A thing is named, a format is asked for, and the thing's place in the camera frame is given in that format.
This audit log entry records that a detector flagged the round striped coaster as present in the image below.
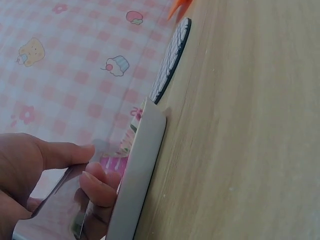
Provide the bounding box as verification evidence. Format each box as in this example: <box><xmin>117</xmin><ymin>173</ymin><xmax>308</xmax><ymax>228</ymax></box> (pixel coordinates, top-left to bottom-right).
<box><xmin>149</xmin><ymin>16</ymin><xmax>193</xmax><ymax>106</ymax></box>

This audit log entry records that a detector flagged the shiny steel plate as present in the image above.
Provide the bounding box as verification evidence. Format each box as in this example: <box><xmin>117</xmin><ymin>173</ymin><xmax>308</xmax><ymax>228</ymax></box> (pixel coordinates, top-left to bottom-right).
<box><xmin>11</xmin><ymin>163</ymin><xmax>90</xmax><ymax>240</ymax></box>

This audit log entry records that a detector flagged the orange object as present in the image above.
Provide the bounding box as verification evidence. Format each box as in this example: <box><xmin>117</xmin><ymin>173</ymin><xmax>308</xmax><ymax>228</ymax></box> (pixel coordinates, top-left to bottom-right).
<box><xmin>166</xmin><ymin>0</ymin><xmax>194</xmax><ymax>21</ymax></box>

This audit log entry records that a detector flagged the person's left hand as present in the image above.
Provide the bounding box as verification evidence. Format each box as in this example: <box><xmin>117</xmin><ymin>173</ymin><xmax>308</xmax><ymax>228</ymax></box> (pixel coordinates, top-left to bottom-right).
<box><xmin>0</xmin><ymin>132</ymin><xmax>122</xmax><ymax>240</ymax></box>

